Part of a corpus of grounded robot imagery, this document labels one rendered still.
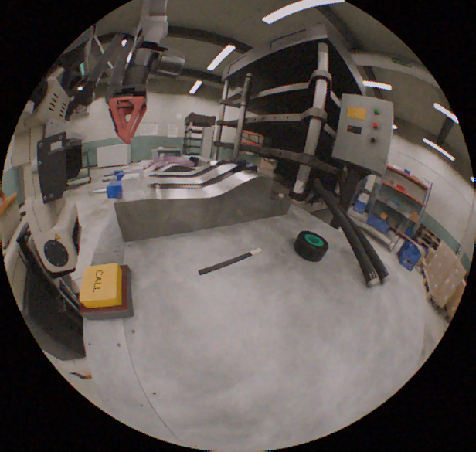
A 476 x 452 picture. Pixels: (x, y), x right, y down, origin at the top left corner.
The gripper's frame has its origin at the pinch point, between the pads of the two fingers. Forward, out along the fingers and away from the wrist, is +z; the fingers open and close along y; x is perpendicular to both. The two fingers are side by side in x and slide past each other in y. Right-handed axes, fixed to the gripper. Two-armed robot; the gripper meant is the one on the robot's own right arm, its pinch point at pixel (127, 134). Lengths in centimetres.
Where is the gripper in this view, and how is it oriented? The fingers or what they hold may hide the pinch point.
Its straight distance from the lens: 34.7
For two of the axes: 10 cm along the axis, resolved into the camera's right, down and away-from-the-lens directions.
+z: -1.5, 8.8, 4.5
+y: -5.3, -4.5, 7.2
